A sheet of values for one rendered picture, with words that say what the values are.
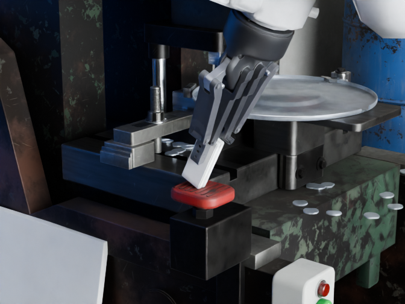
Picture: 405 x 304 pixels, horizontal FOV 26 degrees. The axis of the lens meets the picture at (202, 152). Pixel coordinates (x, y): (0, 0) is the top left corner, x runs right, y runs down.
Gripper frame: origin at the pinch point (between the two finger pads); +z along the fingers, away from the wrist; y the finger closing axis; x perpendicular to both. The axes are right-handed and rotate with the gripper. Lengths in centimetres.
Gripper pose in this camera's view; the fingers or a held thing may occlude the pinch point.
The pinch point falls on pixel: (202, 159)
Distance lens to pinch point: 107.3
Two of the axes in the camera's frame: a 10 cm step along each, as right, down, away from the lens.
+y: 6.2, -2.2, 7.5
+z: -3.4, 7.8, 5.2
